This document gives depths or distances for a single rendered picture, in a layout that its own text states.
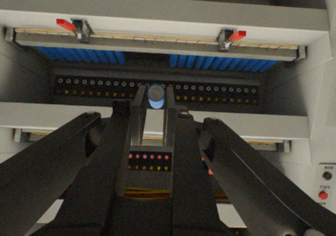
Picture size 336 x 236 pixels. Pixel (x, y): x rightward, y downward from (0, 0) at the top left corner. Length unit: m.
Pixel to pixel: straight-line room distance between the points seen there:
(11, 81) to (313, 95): 0.61
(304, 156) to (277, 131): 0.08
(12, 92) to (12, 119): 0.08
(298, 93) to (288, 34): 0.14
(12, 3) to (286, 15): 0.48
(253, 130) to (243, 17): 0.21
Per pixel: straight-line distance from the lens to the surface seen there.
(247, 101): 0.56
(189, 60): 0.46
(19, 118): 0.46
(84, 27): 0.40
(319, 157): 0.51
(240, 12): 0.41
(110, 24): 0.40
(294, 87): 0.52
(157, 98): 0.19
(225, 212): 0.49
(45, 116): 0.44
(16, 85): 0.53
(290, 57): 0.49
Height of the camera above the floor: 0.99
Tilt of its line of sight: 10 degrees up
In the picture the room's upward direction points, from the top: 177 degrees counter-clockwise
